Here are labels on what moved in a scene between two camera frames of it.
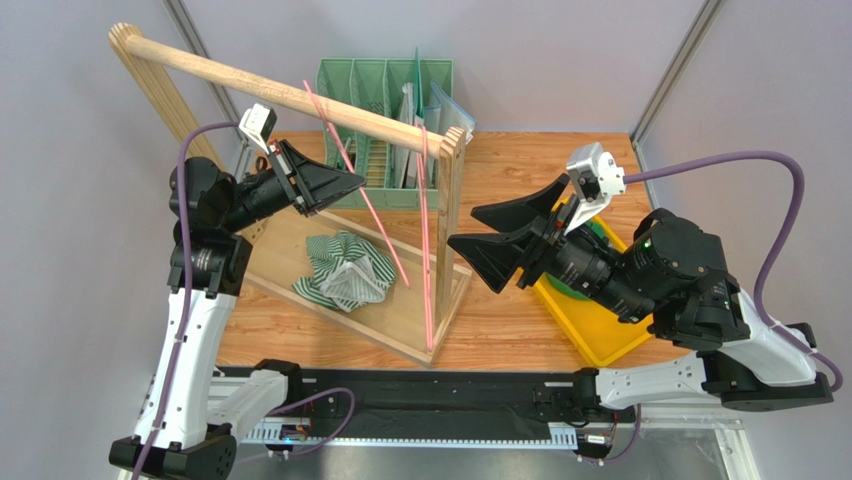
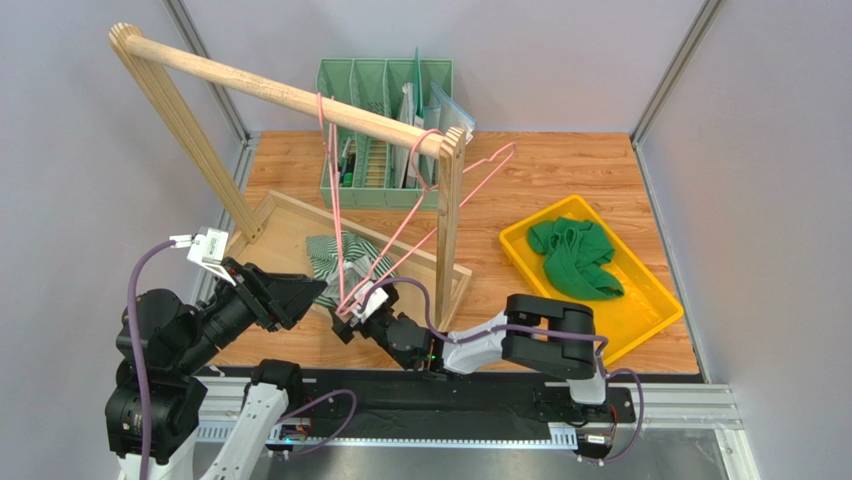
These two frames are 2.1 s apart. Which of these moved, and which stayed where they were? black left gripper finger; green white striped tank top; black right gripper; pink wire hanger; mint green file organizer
Moved: black left gripper finger; pink wire hanger; black right gripper
Stayed: mint green file organizer; green white striped tank top
